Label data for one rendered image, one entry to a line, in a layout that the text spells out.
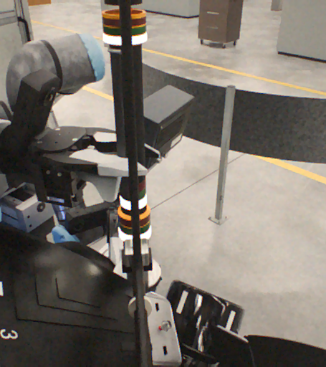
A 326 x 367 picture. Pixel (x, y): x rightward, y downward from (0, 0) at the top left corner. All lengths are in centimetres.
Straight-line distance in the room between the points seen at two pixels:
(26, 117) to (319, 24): 649
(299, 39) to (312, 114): 472
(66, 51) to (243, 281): 177
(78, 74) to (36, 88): 47
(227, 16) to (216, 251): 536
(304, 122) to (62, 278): 202
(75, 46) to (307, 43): 617
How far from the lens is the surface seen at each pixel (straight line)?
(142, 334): 39
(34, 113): 48
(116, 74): 41
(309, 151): 243
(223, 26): 732
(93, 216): 82
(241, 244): 259
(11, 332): 38
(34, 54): 89
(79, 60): 92
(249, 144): 242
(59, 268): 46
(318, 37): 686
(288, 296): 234
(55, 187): 50
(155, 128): 115
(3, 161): 54
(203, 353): 57
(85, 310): 44
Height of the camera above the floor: 169
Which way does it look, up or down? 32 degrees down
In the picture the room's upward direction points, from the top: straight up
